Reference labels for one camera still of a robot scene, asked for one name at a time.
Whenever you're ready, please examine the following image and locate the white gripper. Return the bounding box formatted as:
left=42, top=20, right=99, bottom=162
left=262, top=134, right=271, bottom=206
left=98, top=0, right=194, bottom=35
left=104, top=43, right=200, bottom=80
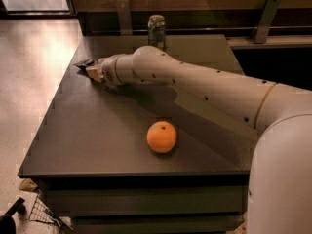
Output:
left=86, top=55, right=125, bottom=86

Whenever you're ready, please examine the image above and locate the dark rxbar chocolate wrapper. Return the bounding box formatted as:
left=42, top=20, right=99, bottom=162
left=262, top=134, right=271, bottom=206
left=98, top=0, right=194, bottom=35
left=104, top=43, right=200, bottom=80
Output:
left=75, top=58, right=96, bottom=70

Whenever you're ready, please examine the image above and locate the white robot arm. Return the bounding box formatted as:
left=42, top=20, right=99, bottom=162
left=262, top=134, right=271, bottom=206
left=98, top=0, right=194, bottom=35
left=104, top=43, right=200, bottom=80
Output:
left=87, top=46, right=312, bottom=234

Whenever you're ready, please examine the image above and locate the green soda can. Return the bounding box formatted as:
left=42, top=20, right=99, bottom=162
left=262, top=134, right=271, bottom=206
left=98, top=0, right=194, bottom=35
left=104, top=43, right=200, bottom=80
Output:
left=148, top=15, right=166, bottom=51

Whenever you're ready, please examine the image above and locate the grey table with drawers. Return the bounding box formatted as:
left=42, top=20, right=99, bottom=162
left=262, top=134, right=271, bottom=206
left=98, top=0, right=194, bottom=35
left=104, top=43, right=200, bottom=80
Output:
left=18, top=34, right=261, bottom=234

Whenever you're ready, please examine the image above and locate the orange fruit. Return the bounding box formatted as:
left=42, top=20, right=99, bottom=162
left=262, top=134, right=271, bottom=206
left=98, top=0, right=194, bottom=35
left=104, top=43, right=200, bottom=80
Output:
left=146, top=121, right=177, bottom=154

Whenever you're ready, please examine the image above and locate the tan paper scrap on floor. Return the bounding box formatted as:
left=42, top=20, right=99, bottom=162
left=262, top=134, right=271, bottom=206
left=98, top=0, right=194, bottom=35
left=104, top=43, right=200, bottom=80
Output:
left=19, top=178, right=38, bottom=192

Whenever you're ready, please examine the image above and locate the black object bottom left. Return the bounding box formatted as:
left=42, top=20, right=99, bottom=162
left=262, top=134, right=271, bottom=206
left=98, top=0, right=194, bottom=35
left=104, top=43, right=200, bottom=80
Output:
left=0, top=197, right=26, bottom=234

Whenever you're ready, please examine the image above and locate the left metal bracket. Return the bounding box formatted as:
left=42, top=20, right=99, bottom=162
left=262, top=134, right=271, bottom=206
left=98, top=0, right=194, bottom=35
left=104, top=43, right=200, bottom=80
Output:
left=116, top=0, right=133, bottom=36

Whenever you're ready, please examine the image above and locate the metal bracket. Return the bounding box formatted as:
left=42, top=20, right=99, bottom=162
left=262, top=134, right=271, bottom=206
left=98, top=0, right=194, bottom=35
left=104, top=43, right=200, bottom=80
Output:
left=116, top=0, right=133, bottom=36
left=253, top=0, right=281, bottom=44

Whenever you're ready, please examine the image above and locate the wire basket on floor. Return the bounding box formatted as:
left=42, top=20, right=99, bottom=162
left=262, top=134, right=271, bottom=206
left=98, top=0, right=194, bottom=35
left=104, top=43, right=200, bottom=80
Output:
left=28, top=196, right=73, bottom=231

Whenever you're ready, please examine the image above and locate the right metal bracket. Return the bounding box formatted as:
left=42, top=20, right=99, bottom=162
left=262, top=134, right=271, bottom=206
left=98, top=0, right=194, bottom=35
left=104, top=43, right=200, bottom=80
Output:
left=253, top=0, right=281, bottom=44

